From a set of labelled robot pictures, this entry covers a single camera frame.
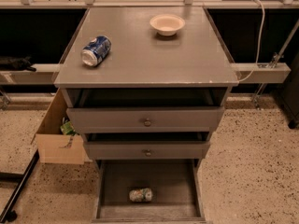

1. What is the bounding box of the white cable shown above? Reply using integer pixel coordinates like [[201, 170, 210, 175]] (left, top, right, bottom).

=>
[[236, 0, 266, 83]]

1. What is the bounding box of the white paper bowl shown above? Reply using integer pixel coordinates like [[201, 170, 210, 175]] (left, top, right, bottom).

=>
[[149, 14, 185, 36]]

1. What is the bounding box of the green snack bag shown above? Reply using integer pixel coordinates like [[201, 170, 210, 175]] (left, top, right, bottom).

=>
[[60, 118, 76, 135]]

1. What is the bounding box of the blue pepsi can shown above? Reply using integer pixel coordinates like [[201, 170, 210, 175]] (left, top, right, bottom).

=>
[[81, 36, 112, 67]]

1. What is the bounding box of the grey bottom drawer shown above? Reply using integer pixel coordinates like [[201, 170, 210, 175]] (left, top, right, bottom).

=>
[[93, 160, 206, 224]]

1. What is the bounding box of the cardboard box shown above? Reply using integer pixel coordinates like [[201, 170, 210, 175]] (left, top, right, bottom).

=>
[[36, 90, 86, 164]]

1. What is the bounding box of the black floor rail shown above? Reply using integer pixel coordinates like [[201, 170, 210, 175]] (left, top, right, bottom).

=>
[[0, 151, 39, 224]]

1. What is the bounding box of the grey drawer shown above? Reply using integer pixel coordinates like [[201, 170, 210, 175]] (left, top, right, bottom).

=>
[[84, 141, 210, 160], [93, 160, 206, 224], [66, 107, 224, 134]]

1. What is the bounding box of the black object on ledge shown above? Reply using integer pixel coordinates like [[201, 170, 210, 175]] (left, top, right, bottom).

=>
[[0, 56, 36, 72]]

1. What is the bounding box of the grey middle drawer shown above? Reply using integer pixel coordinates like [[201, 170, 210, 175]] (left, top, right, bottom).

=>
[[84, 141, 210, 160]]

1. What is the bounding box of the grey drawer cabinet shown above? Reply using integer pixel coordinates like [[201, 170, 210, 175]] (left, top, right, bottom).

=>
[[53, 6, 240, 170]]

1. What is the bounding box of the grey top drawer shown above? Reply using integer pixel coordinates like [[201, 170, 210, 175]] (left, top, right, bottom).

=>
[[66, 107, 224, 134]]

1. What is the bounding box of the black cart at right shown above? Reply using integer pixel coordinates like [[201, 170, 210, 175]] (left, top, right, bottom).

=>
[[277, 52, 299, 129]]

